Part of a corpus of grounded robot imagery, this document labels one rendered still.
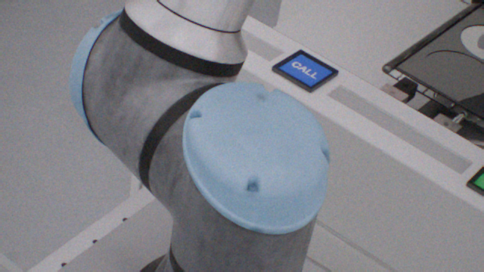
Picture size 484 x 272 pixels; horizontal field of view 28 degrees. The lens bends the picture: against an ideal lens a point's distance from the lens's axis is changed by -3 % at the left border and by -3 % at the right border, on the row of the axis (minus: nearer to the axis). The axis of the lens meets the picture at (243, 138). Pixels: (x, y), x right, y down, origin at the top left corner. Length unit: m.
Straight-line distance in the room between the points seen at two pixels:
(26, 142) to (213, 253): 1.73
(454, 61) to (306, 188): 0.63
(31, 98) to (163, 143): 1.84
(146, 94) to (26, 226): 1.47
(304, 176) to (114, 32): 0.22
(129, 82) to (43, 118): 1.74
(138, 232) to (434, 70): 0.51
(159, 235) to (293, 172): 0.28
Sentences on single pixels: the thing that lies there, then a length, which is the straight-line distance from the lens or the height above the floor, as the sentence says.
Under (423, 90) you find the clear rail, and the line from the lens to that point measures 1.28.
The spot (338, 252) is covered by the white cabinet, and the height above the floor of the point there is 0.79.
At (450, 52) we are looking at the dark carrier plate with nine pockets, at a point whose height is 0.90.
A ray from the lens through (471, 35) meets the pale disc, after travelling 1.43.
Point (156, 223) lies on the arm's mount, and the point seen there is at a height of 0.90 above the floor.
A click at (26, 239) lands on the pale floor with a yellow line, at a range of 2.24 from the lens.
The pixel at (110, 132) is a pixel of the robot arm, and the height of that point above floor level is 1.06.
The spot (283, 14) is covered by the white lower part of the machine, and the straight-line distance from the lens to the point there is 1.91.
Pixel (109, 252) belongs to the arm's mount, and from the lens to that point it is 0.97.
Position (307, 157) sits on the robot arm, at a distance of 0.76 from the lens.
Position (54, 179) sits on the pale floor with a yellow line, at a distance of 2.39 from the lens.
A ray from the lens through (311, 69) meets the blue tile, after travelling 1.14.
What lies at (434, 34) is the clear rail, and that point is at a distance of 1.40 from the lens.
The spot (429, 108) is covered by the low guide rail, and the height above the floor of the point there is 0.85.
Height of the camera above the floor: 1.59
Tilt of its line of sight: 38 degrees down
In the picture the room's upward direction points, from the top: 11 degrees clockwise
